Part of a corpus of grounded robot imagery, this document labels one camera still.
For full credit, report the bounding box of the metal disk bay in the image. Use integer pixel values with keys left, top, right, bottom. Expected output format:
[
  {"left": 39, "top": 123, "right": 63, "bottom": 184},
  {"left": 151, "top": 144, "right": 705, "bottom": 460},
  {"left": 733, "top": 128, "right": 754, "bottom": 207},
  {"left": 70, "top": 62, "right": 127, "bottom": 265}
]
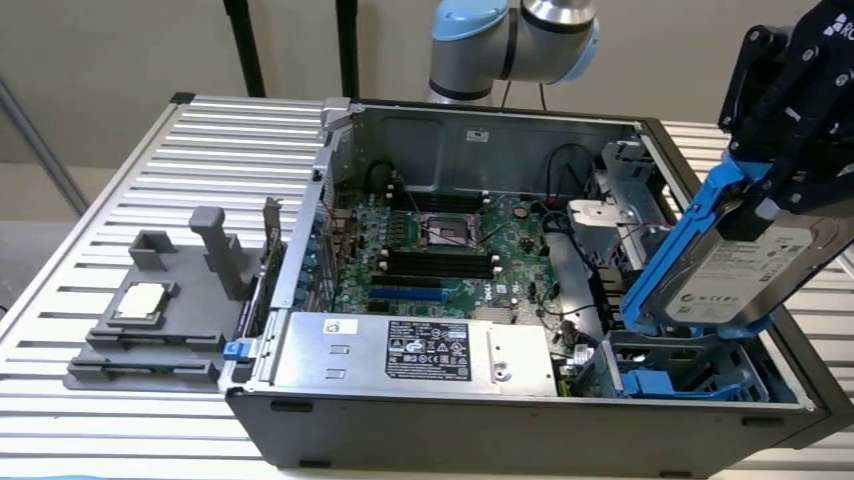
[{"left": 596, "top": 328, "right": 807, "bottom": 402}]

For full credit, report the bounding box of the silver metal drive cage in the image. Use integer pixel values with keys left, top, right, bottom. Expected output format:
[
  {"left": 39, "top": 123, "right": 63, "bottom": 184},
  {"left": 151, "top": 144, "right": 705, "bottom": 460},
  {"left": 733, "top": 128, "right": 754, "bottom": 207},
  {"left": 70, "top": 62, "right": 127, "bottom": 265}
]
[{"left": 565, "top": 141, "right": 677, "bottom": 282}]

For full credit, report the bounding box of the green motherboard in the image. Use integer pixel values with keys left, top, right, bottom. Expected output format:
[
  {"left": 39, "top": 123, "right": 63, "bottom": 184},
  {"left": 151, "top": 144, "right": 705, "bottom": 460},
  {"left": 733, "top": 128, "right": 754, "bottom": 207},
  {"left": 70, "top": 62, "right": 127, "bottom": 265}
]
[{"left": 326, "top": 189, "right": 602, "bottom": 354}]

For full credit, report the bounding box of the black upright pole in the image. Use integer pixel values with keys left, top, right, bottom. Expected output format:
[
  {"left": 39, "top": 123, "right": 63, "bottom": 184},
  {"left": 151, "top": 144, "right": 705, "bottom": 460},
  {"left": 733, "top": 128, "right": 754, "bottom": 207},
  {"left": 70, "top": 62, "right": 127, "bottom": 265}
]
[
  {"left": 229, "top": 0, "right": 270, "bottom": 99},
  {"left": 335, "top": 0, "right": 364, "bottom": 100}
]

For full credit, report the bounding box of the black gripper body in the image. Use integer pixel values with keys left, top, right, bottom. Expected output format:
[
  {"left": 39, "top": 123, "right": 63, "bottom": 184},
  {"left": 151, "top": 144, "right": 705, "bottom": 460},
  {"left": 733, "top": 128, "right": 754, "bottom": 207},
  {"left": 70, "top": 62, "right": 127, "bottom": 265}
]
[{"left": 787, "top": 0, "right": 854, "bottom": 71}]

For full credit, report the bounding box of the silver CPU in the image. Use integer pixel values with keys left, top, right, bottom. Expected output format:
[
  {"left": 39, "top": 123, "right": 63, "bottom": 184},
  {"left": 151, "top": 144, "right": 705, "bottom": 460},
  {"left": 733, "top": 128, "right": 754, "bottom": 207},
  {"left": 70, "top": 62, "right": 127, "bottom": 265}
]
[{"left": 111, "top": 281, "right": 174, "bottom": 320}]

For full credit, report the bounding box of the silver power supply unit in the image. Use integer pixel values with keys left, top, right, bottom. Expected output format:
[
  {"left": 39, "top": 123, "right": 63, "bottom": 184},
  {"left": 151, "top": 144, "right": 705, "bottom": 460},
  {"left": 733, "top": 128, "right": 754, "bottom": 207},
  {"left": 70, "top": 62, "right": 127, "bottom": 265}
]
[{"left": 265, "top": 311, "right": 561, "bottom": 397}]

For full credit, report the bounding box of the black disk wire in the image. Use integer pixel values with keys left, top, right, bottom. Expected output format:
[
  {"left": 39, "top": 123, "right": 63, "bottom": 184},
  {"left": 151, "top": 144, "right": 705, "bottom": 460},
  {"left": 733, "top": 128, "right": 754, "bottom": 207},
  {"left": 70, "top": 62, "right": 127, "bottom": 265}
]
[{"left": 533, "top": 209, "right": 589, "bottom": 351}]

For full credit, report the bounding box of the red thin wire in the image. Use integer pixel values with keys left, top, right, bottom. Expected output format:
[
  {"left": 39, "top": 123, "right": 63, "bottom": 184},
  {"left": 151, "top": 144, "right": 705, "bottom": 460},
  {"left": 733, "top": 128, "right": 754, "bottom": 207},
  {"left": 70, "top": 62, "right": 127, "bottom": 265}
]
[{"left": 617, "top": 223, "right": 673, "bottom": 241}]

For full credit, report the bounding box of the black looped wire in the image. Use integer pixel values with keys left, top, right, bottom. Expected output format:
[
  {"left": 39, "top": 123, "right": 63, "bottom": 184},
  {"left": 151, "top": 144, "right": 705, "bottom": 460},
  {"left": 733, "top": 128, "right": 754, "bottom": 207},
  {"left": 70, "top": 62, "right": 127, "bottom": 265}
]
[{"left": 545, "top": 143, "right": 590, "bottom": 202}]

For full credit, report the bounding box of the grey slanted metal bar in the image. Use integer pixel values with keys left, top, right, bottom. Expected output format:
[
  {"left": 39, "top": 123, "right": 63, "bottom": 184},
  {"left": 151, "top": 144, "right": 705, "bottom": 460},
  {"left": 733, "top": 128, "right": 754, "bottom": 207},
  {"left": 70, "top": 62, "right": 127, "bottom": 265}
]
[{"left": 0, "top": 74, "right": 90, "bottom": 214}]

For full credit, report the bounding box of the RAM stick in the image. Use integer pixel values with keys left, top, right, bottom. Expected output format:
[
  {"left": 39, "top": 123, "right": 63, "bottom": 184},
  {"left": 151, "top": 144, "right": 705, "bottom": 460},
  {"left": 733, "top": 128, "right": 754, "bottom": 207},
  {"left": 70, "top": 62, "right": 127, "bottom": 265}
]
[{"left": 98, "top": 366, "right": 202, "bottom": 375}]

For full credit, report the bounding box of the grey parts rack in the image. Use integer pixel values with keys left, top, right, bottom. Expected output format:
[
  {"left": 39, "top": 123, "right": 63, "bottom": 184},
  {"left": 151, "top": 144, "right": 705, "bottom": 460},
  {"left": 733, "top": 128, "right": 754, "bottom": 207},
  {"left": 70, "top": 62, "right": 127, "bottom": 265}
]
[{"left": 62, "top": 206, "right": 283, "bottom": 390}]

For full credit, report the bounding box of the blue plastic bay bracket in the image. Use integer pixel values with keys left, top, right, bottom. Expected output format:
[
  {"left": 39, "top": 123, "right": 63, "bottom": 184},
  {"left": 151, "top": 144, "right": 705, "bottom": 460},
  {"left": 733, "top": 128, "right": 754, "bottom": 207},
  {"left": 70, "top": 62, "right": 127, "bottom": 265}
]
[{"left": 620, "top": 367, "right": 744, "bottom": 402}]

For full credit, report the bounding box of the CPU socket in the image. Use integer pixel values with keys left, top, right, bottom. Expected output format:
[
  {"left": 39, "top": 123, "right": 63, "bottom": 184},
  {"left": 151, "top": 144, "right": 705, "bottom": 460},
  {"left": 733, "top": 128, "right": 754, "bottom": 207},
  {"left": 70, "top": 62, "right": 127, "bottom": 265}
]
[{"left": 416, "top": 211, "right": 488, "bottom": 250}]

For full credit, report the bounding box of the hard disk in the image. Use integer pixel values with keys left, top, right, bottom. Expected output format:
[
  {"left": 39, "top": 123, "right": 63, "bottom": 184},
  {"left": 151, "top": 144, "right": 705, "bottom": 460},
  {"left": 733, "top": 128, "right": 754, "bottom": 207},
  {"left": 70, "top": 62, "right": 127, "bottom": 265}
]
[{"left": 618, "top": 158, "right": 848, "bottom": 347}]

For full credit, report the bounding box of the black RAM slot bank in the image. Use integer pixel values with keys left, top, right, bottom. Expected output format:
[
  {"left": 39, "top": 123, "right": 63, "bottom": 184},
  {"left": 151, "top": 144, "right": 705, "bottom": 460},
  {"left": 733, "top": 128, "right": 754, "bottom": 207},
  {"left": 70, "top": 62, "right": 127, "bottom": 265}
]
[
  {"left": 381, "top": 248, "right": 504, "bottom": 279},
  {"left": 393, "top": 189, "right": 490, "bottom": 212}
]

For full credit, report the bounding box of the graphics card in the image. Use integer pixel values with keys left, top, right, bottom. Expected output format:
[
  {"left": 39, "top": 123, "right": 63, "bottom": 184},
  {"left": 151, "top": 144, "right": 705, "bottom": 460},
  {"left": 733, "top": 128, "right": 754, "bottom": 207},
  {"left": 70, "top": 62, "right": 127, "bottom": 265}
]
[{"left": 241, "top": 196, "right": 287, "bottom": 337}]

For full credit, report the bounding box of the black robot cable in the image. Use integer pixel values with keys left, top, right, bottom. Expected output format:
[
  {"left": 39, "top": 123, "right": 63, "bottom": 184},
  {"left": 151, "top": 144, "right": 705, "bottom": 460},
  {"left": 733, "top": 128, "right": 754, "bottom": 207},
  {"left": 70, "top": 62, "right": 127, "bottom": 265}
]
[{"left": 500, "top": 78, "right": 552, "bottom": 109}]

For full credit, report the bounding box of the open black PC case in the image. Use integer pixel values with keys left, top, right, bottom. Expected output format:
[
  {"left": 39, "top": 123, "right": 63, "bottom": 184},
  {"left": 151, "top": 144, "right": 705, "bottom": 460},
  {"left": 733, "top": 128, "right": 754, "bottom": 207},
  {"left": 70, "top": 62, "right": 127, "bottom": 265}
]
[{"left": 223, "top": 97, "right": 837, "bottom": 470}]

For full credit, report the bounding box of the blue expansion slot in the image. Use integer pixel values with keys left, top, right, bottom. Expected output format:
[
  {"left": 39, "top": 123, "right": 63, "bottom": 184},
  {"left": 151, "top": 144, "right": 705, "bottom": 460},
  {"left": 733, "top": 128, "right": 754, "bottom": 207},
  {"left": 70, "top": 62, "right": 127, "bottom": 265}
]
[{"left": 369, "top": 285, "right": 448, "bottom": 300}]

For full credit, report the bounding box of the small silver heat sink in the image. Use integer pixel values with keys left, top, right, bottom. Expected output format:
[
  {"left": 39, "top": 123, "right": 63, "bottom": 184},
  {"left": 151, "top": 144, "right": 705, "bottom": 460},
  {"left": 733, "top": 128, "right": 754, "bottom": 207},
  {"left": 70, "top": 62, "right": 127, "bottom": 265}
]
[{"left": 476, "top": 306, "right": 521, "bottom": 325}]

